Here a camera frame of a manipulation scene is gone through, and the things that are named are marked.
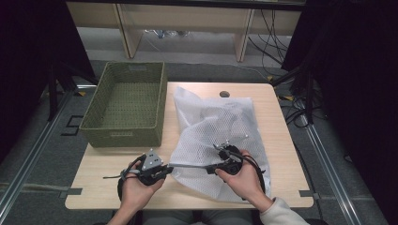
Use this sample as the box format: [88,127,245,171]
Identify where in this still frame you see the person's lap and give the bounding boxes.
[142,209,261,225]

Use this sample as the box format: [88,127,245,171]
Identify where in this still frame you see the person's left hand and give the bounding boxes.
[120,169,165,211]

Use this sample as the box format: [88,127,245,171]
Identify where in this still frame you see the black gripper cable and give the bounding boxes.
[240,154,268,201]
[116,154,146,203]

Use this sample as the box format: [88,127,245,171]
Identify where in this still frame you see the light wooden desk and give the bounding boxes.
[66,0,303,63]

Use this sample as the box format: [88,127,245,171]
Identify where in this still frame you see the clear plastic clutter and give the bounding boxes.
[144,29,191,39]

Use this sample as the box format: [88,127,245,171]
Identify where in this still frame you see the white mesh laundry bag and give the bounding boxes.
[168,86,272,203]

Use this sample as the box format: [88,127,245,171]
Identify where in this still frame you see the green woven basket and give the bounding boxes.
[79,61,168,148]

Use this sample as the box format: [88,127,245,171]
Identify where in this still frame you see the aluminium floor rail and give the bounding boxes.
[0,83,98,217]
[299,115,364,225]

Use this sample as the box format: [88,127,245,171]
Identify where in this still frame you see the black floor cables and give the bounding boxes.
[280,97,323,129]

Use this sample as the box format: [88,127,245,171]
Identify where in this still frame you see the grey floor tape strip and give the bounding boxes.
[0,182,83,198]

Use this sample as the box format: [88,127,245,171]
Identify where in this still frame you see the black curtain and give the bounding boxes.
[0,0,95,163]
[281,0,398,225]

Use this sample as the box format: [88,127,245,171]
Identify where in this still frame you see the dark gripper lanyard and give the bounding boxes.
[102,169,140,180]

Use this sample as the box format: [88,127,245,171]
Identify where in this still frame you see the hanging black cables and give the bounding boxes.
[248,8,294,76]

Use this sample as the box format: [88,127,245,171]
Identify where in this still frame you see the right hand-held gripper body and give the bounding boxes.
[213,140,244,175]

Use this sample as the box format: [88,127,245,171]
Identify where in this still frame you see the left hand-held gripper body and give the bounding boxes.
[136,148,164,187]

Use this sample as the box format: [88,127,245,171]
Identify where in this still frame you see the person's right hand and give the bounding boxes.
[215,149,274,213]

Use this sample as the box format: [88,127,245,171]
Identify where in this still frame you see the black metal stand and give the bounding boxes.
[270,62,327,126]
[46,59,98,122]

